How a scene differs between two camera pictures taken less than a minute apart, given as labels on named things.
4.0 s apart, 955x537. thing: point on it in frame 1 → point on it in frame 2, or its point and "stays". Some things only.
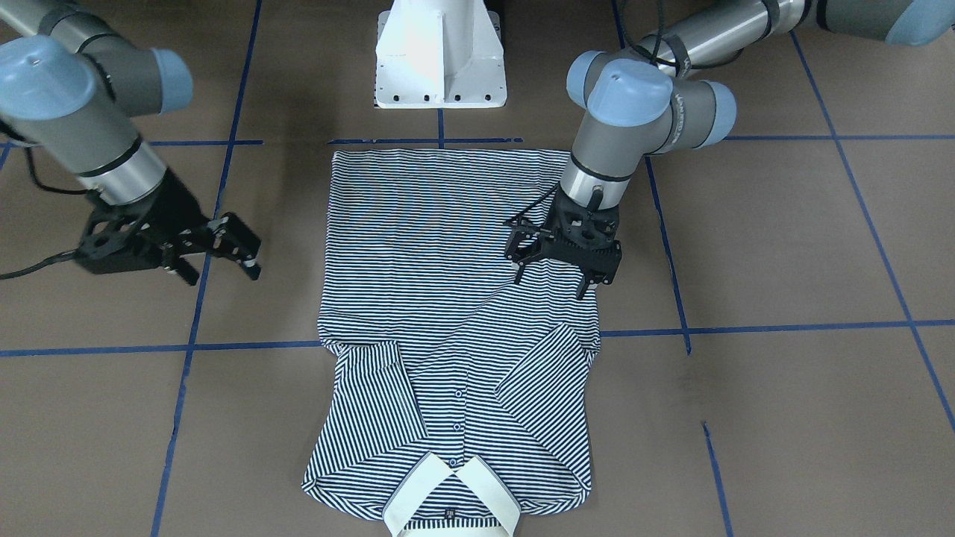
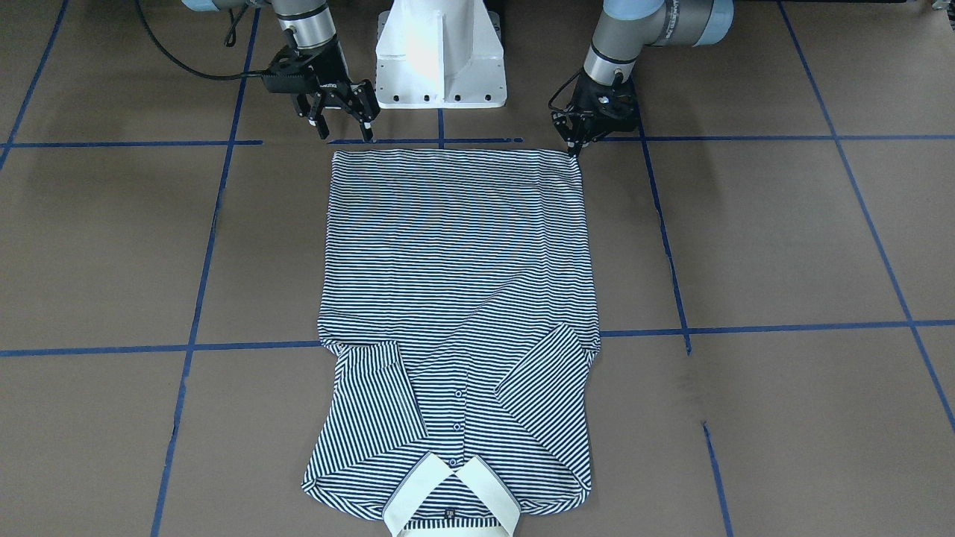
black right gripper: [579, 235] → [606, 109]
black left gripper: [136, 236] → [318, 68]
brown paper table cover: [776, 352] stays
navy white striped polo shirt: [455, 390] stays
